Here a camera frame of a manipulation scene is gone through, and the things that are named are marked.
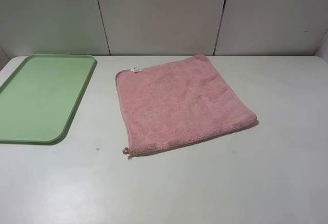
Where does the pink fluffy towel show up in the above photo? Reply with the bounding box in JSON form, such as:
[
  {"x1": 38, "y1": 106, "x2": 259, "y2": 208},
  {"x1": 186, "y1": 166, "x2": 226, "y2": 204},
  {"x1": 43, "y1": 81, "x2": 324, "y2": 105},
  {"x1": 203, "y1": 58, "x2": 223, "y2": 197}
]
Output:
[{"x1": 115, "y1": 55, "x2": 257, "y2": 156}]

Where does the green plastic tray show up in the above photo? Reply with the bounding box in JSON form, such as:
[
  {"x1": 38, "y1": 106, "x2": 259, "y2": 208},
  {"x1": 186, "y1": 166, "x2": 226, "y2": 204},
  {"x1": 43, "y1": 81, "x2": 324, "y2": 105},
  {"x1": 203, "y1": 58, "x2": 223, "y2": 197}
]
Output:
[{"x1": 1, "y1": 54, "x2": 97, "y2": 145}]

